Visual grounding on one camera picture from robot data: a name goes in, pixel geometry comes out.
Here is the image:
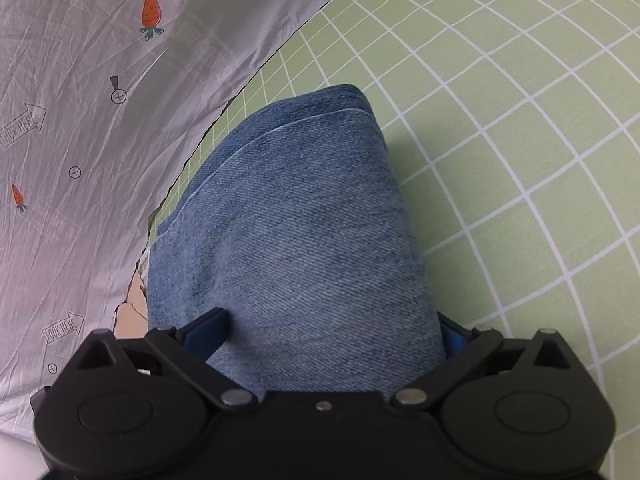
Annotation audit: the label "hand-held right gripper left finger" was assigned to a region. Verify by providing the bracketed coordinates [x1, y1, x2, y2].
[74, 307, 260, 407]

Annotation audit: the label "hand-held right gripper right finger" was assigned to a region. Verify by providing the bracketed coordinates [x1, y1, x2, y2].
[391, 310, 576, 407]

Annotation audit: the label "blue denim jeans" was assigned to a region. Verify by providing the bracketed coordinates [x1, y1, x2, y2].
[145, 84, 447, 396]

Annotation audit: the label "grey carrot print sheet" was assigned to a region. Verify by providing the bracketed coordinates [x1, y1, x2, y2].
[0, 0, 386, 443]

